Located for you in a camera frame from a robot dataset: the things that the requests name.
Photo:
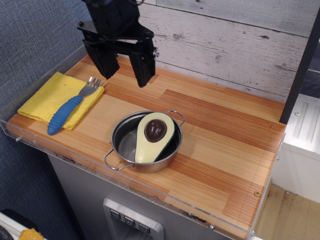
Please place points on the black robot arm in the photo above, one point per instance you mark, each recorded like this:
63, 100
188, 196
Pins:
113, 30

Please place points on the blue handled metal fork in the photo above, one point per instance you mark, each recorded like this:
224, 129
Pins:
62, 114

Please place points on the small steel pot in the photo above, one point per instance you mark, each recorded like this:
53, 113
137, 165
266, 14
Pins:
123, 141

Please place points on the dark right shelf post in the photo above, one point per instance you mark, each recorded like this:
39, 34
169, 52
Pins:
303, 67

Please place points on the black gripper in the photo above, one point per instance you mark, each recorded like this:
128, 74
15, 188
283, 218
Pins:
111, 22

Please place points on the clear acrylic guard rail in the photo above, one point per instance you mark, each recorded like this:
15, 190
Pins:
221, 171

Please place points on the toy avocado half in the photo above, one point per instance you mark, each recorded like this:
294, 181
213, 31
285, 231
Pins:
154, 132

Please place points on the yellow towel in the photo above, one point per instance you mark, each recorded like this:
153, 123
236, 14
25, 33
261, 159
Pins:
53, 94

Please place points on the white toy sink unit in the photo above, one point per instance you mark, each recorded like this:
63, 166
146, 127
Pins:
297, 165

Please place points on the silver dispenser button panel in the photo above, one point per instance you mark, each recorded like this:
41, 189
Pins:
127, 224

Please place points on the grey toy fridge cabinet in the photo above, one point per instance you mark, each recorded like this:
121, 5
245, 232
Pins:
86, 192

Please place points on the yellow black object corner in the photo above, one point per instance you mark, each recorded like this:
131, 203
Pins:
14, 226

